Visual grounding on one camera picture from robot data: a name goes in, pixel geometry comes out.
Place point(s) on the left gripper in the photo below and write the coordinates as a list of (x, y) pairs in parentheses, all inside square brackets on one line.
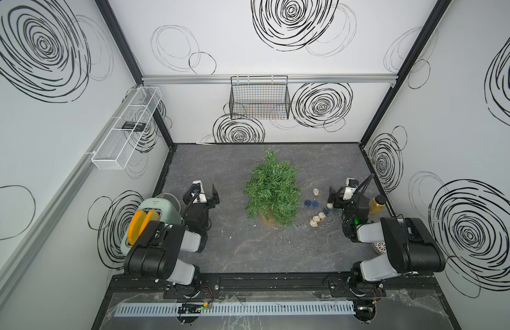
[(212, 201)]

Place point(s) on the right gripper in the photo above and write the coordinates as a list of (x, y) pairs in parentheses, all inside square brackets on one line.
[(339, 199)]

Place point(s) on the string lights with rattan balls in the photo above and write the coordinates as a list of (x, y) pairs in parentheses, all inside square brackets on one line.
[(320, 215)]

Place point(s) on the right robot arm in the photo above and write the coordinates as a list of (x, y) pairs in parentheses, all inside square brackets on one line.
[(410, 247)]

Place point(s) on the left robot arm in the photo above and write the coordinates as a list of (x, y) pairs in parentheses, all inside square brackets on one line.
[(160, 230)]

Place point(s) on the small green christmas tree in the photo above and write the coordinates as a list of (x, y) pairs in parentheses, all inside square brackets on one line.
[(272, 190)]

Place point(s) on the yellow juice bottle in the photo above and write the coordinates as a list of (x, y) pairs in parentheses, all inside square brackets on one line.
[(377, 204)]

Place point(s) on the orange toast slice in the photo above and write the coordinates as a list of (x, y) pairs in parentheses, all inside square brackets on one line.
[(135, 226), (151, 215)]

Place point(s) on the white woven round trivet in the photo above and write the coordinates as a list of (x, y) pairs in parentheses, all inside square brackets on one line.
[(380, 248)]

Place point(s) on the small black item in shelf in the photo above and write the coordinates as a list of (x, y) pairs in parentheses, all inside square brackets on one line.
[(134, 126)]

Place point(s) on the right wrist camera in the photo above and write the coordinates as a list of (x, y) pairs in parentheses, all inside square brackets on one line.
[(352, 185)]

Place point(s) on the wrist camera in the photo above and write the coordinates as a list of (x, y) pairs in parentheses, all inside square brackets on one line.
[(352, 185), (198, 190)]

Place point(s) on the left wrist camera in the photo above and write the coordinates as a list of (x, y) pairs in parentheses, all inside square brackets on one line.
[(198, 190)]

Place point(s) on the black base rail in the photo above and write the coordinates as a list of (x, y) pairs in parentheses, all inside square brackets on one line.
[(214, 285)]

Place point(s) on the white wire shelf basket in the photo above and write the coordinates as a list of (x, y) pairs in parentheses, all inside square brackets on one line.
[(118, 147)]

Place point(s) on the white slotted cable duct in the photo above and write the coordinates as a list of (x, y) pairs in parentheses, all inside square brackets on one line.
[(286, 308)]

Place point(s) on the black wire basket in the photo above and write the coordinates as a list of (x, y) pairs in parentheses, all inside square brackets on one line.
[(260, 101)]

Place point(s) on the aluminium wall rail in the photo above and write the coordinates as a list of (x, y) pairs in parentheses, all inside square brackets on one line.
[(268, 78)]

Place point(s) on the black corner frame post right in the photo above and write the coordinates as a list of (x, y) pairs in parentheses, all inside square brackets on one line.
[(421, 41)]

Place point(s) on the black corner frame post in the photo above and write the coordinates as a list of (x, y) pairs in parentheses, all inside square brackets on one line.
[(421, 41), (121, 42)]

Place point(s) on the black corner frame post left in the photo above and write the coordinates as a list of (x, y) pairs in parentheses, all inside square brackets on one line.
[(121, 42)]

